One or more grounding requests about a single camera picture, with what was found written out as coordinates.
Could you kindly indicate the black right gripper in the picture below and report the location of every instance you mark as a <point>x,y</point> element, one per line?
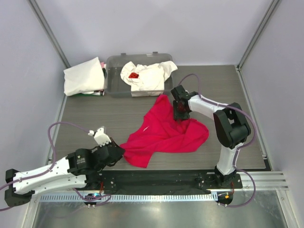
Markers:
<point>176,115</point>

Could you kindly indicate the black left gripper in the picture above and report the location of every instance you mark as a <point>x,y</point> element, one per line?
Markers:
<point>123,151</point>

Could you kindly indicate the pink t shirt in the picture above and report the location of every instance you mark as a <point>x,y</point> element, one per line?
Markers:
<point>159,132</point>

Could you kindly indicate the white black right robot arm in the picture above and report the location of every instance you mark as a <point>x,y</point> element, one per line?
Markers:
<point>232,128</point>

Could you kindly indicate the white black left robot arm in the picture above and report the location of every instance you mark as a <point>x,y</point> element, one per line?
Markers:
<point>80,170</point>

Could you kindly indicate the folded white shirt stack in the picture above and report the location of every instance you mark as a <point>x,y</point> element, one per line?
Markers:
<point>84,78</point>

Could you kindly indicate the white shirt in bin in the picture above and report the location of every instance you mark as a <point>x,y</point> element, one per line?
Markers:
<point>151,80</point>

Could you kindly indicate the red tag on shirt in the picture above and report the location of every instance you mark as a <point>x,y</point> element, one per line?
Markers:
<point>133,75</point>

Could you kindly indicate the clear plastic storage bin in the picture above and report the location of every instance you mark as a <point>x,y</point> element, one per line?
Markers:
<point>116,87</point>

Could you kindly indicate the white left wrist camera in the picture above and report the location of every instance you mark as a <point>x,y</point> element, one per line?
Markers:
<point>100,137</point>

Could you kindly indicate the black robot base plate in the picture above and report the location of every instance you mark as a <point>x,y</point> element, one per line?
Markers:
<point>161,182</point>

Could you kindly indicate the slotted grey cable duct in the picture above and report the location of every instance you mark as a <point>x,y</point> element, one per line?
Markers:
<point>67,197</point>

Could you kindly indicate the right aluminium frame post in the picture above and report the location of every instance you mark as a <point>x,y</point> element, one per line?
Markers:
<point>258,32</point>

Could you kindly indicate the aluminium frame post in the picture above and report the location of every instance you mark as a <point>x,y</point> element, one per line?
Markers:
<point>258,32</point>
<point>46,27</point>

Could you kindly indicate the aluminium extrusion rail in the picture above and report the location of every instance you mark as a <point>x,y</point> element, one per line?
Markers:
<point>264,180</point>

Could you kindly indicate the left aluminium frame post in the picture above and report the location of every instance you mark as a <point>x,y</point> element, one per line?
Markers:
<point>46,27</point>

